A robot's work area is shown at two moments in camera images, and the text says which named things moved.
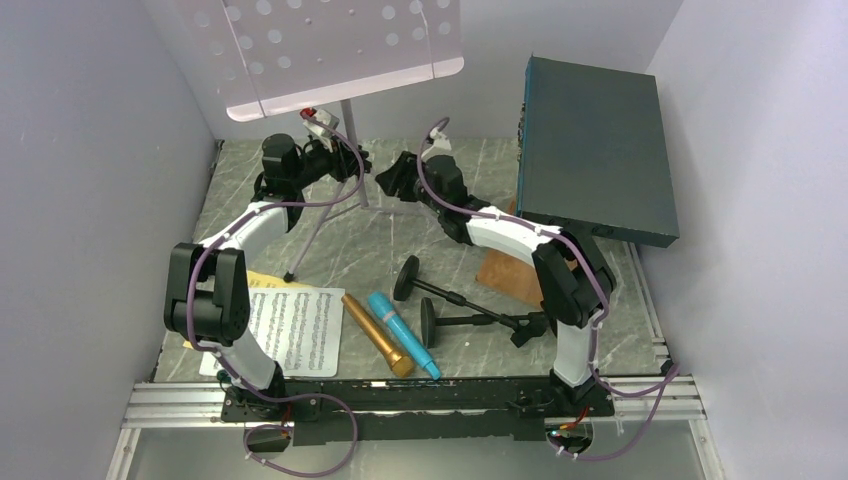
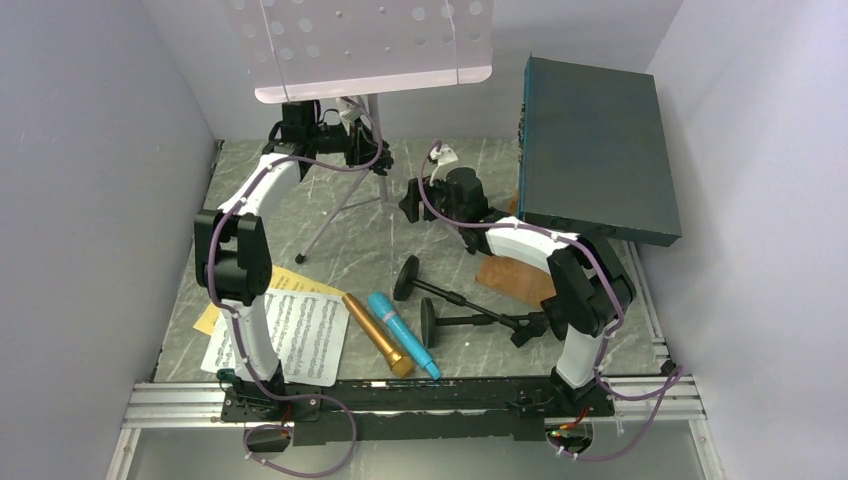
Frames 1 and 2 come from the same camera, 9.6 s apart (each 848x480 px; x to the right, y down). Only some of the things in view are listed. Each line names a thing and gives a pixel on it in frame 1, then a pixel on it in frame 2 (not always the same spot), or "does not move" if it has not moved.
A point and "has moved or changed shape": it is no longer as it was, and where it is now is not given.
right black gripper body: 411,188 to 438,199
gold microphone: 401,365 does not move
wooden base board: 510,274 does not move
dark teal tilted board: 593,155 does not move
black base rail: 475,409 does not move
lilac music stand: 267,57 has moved or changed shape
